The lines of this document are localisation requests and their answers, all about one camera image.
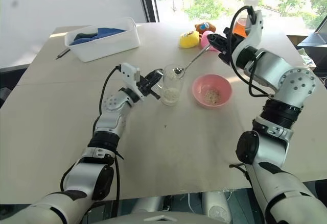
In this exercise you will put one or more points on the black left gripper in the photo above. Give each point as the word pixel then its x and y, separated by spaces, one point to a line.
pixel 146 85

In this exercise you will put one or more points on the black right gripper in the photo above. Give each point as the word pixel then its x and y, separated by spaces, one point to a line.
pixel 233 44

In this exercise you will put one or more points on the clear glass mug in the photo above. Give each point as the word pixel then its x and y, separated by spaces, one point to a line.
pixel 170 85

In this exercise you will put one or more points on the metal spoon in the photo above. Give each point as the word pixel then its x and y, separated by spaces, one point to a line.
pixel 194 60

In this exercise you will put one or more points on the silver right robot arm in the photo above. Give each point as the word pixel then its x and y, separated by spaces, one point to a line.
pixel 276 71

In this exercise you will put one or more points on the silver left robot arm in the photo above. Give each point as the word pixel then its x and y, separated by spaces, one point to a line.
pixel 107 122

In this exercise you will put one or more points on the oatmeal in glass mug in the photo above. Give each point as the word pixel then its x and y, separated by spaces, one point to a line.
pixel 170 96

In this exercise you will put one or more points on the pink bowl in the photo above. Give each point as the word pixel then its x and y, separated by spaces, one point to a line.
pixel 212 82

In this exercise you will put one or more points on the oatmeal in pink bowl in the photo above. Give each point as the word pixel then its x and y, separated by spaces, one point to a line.
pixel 212 96

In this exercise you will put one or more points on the pink round toy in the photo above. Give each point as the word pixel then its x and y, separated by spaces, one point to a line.
pixel 205 40

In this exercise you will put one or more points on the brown plush toy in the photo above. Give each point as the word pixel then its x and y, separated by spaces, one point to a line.
pixel 204 27

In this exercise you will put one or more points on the bottle with orange liquid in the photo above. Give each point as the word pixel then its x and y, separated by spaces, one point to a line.
pixel 241 26

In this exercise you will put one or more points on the yellow plush toy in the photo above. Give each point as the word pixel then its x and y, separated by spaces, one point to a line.
pixel 188 39

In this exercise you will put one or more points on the white plastic bin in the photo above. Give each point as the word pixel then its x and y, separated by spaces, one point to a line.
pixel 107 46

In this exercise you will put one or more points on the blue cloth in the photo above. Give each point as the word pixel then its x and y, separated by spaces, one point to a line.
pixel 107 32

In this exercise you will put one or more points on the printed papers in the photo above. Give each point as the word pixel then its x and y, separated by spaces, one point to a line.
pixel 306 56

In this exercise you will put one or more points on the dark laptop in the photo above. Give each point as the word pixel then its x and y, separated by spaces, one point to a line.
pixel 315 37

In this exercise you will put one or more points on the dark pen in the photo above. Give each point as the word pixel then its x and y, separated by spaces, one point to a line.
pixel 62 53

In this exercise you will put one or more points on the silver robot torso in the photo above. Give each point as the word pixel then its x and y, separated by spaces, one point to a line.
pixel 163 208

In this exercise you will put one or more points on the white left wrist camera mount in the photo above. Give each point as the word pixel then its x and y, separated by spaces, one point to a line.
pixel 129 72

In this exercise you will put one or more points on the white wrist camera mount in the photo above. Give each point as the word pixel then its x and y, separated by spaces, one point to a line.
pixel 255 30
pixel 129 72

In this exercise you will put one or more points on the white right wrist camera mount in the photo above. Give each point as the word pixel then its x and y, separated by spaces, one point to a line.
pixel 255 30

